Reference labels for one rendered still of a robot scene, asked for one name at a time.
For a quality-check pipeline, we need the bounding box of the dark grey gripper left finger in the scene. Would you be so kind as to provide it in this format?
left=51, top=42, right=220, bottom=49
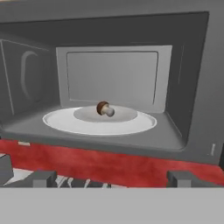
left=3, top=170, right=58, bottom=189

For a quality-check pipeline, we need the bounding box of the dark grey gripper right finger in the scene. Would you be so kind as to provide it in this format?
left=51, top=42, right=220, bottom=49
left=165, top=170, right=224, bottom=189

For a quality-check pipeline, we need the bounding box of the white round turntable plate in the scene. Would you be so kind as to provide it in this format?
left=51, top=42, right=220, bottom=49
left=42, top=105, right=158, bottom=137

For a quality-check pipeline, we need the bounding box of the brown cap mushroom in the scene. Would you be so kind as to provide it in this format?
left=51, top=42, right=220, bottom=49
left=95, top=100, right=116, bottom=118

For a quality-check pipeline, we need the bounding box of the grey microwave oven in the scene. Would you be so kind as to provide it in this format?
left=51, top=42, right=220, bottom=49
left=0, top=0, right=224, bottom=166

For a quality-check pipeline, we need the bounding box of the grey block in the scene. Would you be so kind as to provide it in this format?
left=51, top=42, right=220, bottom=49
left=0, top=153, right=15, bottom=186

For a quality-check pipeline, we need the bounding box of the dark hob with pale lines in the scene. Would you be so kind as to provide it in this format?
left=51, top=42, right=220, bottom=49
left=55, top=174, right=112, bottom=189

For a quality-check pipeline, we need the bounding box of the grey round dish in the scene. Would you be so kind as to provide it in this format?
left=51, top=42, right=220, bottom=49
left=73, top=105, right=139, bottom=123

